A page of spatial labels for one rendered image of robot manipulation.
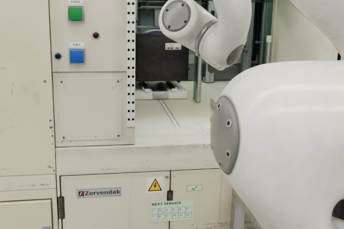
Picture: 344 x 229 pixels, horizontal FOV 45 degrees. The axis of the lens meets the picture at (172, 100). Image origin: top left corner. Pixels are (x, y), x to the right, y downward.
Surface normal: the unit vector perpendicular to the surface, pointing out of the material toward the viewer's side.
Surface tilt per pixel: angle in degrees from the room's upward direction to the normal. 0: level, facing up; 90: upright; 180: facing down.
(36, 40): 90
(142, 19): 90
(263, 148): 81
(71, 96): 90
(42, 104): 90
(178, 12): 72
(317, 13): 140
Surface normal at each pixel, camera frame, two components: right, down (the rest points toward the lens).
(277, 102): -0.22, -0.38
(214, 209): 0.17, 0.23
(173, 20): -0.49, -0.11
